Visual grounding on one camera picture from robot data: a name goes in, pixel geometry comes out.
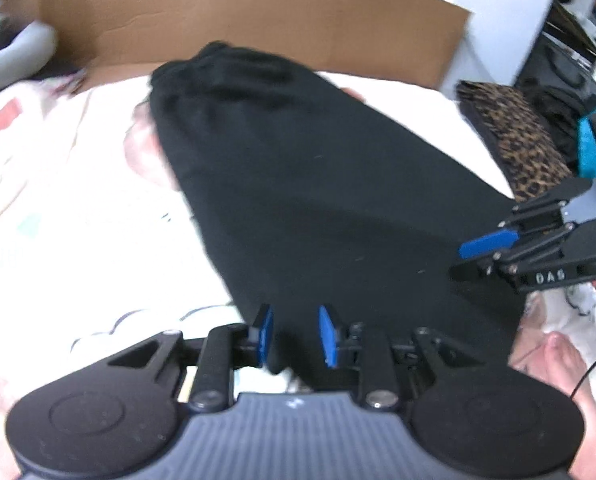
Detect black cable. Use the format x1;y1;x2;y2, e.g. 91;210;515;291
570;337;596;401

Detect person's bare foot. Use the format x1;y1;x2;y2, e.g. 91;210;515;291
508;332;596;480

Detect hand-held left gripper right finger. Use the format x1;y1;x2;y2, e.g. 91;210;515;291
318;305;484;411

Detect grey neck pillow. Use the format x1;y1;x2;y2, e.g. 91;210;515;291
0;22;58;106

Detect cardboard box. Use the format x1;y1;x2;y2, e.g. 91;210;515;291
0;0;473;92

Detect leopard print cloth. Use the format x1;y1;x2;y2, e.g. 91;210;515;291
455;81;574;201

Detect black bag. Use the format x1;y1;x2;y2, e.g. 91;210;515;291
520;85;596;171

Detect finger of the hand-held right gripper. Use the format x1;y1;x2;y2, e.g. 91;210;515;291
460;177;594;259
450;225;576;282

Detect turquoise cloth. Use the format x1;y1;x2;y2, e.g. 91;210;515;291
577;105;596;179

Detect black pants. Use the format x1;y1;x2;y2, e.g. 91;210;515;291
150;41;529;391

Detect white printed bedsheet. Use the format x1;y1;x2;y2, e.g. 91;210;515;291
0;72;596;461

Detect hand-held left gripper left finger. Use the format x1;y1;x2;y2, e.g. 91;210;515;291
108;302;275;413

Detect dark shelving unit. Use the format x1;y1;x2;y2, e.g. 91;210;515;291
515;0;596;106

